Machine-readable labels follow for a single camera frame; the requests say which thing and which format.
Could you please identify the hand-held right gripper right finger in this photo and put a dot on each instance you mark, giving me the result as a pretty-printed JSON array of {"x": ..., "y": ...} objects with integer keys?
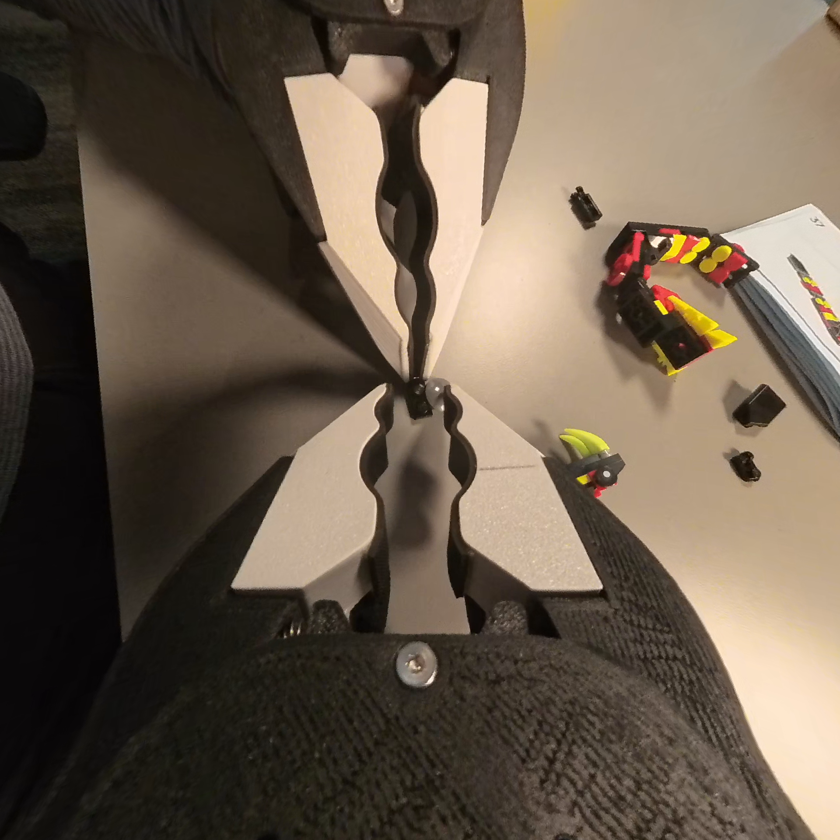
[{"x": 525, "y": 525}]

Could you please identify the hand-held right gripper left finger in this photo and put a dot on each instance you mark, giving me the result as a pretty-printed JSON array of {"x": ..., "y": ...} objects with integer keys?
[{"x": 308, "y": 525}]

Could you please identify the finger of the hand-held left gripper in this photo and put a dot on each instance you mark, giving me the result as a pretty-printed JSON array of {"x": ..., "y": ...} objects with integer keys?
[
  {"x": 341, "y": 177},
  {"x": 459, "y": 177}
]

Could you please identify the black toy brick green claws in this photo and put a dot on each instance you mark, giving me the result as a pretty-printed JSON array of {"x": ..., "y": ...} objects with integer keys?
[{"x": 590, "y": 459}]

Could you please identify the grey ball toy brick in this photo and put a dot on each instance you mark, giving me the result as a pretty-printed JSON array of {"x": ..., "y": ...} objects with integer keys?
[{"x": 436, "y": 390}]

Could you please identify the black studded toy brick plate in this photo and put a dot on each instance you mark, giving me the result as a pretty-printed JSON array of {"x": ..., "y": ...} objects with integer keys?
[{"x": 418, "y": 398}]

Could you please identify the red yellow toy brick arm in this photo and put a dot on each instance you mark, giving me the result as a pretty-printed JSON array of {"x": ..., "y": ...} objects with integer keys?
[{"x": 663, "y": 302}]

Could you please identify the person's left forearm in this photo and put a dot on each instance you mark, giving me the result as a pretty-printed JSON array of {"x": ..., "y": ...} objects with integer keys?
[{"x": 131, "y": 26}]

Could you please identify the grey black toy brick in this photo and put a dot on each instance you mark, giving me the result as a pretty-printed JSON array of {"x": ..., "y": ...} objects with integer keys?
[{"x": 585, "y": 207}]

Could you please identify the small black round toy brick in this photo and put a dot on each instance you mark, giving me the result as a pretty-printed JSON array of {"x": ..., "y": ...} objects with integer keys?
[{"x": 746, "y": 464}]

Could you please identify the black toy brick wedge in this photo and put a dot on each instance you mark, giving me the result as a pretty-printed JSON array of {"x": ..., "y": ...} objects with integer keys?
[{"x": 759, "y": 405}]

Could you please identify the open instruction booklet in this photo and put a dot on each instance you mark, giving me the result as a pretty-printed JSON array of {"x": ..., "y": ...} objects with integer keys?
[{"x": 794, "y": 282}]

